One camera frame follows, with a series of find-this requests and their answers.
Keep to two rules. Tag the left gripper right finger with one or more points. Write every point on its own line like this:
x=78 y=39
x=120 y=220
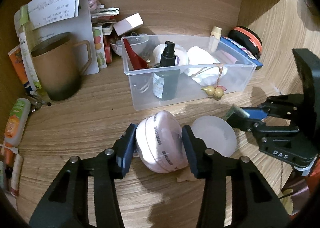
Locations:
x=254 y=202

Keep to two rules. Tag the clear glass bowl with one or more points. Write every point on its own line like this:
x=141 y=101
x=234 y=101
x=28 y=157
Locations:
x=137 y=43

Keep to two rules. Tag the yellow gourd charm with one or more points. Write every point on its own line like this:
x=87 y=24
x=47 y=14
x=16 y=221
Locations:
x=216 y=91

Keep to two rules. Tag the white printed receipt paper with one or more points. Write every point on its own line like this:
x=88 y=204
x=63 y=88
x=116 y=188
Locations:
x=44 y=12

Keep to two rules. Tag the dark green spray bottle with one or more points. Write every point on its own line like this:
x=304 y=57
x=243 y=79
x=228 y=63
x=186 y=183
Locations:
x=165 y=82

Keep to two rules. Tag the white crumpled cloth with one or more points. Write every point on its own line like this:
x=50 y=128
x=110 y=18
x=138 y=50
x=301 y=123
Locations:
x=204 y=68

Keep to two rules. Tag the cream small tube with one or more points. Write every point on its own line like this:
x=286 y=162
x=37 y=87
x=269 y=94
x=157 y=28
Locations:
x=214 y=38

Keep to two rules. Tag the tall white green bottle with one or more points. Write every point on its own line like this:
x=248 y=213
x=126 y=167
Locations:
x=25 y=34

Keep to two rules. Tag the brown mug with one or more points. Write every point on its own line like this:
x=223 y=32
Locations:
x=55 y=64

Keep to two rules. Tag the pink round zip case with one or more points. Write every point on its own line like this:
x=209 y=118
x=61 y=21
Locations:
x=159 y=143

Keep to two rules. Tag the black orange round case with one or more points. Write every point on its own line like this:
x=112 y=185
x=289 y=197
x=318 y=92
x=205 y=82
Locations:
x=248 y=39

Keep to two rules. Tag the green banknote item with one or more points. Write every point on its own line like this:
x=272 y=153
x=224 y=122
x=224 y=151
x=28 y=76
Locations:
x=235 y=110

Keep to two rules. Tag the white tape roll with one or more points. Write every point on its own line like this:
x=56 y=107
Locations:
x=179 y=52

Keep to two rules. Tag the small pink white box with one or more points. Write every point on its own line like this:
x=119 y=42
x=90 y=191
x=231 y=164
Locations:
x=128 y=24

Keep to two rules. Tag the red object in bin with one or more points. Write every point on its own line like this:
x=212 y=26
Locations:
x=136 y=61

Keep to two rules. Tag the orange green lotion tube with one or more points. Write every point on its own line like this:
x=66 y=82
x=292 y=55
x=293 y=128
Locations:
x=16 y=122

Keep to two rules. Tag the blue patchwork pouch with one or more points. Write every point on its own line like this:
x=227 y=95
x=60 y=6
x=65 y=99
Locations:
x=242 y=50

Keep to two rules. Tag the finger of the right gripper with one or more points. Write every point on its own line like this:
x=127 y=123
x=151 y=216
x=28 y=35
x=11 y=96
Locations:
x=260 y=130
x=281 y=106

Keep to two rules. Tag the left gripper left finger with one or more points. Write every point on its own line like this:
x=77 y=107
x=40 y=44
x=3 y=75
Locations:
x=65 y=203

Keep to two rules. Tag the clear plastic storage bin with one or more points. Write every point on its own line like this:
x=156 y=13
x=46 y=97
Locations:
x=240 y=71

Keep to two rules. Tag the fruit print carton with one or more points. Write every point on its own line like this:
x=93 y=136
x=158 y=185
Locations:
x=99 y=46

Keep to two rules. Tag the orange book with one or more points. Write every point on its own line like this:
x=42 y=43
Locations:
x=17 y=62

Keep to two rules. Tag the white round plastic lid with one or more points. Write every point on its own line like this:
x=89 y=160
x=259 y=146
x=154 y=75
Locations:
x=216 y=134

